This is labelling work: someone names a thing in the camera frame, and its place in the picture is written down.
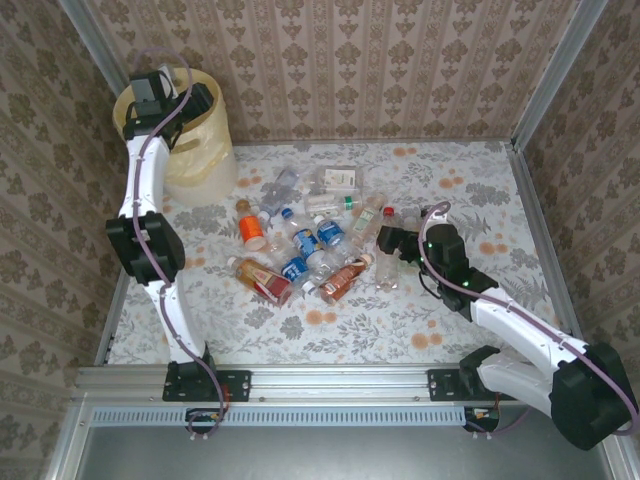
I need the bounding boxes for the clear bottle red cap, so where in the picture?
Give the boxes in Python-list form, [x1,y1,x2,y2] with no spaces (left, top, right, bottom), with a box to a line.
[373,205,403,294]

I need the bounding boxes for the clear plastic bottle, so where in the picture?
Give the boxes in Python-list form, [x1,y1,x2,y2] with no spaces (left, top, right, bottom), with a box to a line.
[398,210,426,235]

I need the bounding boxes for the clear bottle green-white label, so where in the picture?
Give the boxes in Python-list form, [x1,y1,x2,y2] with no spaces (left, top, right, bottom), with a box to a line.
[348,192,389,247]

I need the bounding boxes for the white cap blue label bottle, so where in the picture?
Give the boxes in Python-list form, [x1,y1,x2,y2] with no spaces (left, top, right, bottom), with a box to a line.
[269,234,319,295]
[312,213,359,264]

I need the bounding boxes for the red-brown bottle beige cap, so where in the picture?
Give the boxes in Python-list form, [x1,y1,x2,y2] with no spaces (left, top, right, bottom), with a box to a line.
[317,252,376,305]

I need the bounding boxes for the clear bottle grey label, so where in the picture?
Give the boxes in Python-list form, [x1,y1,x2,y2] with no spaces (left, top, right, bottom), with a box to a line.
[257,166,301,222]

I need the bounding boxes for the beige cap bottle orange-red label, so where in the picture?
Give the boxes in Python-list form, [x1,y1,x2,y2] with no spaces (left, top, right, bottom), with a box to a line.
[227,255,295,307]

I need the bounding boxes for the translucent cream plastic bin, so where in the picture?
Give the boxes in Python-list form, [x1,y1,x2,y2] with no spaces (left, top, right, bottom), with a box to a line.
[112,67,240,207]

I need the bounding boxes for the clear bottle green cap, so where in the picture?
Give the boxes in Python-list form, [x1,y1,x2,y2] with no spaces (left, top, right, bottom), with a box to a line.
[303,192,364,217]

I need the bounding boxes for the aluminium table edge strip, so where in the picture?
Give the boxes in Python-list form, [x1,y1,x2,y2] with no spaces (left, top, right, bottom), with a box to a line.
[234,138,514,147]

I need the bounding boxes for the grey metal shelf panel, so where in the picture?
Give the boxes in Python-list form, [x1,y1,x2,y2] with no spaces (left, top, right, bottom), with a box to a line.
[49,394,640,480]

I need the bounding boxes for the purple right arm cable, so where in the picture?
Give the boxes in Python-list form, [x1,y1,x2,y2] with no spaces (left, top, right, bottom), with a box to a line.
[418,201,640,441]

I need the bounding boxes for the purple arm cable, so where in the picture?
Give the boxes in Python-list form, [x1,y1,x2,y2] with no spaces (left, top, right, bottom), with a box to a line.
[418,201,640,441]
[130,46,227,444]

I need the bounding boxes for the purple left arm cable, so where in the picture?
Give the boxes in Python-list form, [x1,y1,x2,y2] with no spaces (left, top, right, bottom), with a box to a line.
[130,46,227,444]

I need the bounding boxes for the aluminium frame post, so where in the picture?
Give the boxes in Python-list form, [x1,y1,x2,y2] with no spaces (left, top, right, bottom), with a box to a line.
[47,394,94,480]
[510,0,609,151]
[58,0,129,96]
[597,414,640,480]

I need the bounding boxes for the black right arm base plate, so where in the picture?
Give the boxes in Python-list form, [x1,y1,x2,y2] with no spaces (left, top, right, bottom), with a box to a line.
[426,367,521,404]

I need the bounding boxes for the aluminium mounting rail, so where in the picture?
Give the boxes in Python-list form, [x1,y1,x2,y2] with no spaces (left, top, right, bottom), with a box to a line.
[72,363,524,404]

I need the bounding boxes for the black cable connector box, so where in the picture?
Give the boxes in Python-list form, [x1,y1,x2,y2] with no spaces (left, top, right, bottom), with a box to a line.
[185,407,226,435]
[462,405,502,434]

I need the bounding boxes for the grey slotted cable duct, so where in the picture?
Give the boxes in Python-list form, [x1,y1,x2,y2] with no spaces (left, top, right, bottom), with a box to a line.
[91,403,504,427]

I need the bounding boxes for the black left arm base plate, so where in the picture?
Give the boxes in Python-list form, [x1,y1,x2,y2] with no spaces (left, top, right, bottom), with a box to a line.
[162,362,252,404]

